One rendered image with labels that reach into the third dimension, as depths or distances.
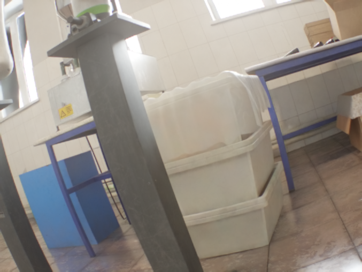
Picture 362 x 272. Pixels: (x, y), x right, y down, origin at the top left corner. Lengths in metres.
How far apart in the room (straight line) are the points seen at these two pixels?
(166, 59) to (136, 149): 2.59
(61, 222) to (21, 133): 2.26
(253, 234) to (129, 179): 0.60
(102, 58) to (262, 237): 0.90
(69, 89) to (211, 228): 1.13
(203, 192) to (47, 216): 1.40
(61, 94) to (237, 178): 1.16
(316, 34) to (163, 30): 1.66
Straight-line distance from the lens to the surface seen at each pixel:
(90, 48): 1.06
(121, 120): 1.01
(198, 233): 1.47
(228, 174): 1.36
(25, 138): 4.47
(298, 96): 3.42
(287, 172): 2.07
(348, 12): 2.30
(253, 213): 1.38
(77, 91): 2.04
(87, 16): 1.04
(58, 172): 2.00
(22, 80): 4.99
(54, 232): 2.54
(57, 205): 2.42
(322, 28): 2.67
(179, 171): 1.38
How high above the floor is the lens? 0.59
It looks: 1 degrees down
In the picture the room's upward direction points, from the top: 18 degrees counter-clockwise
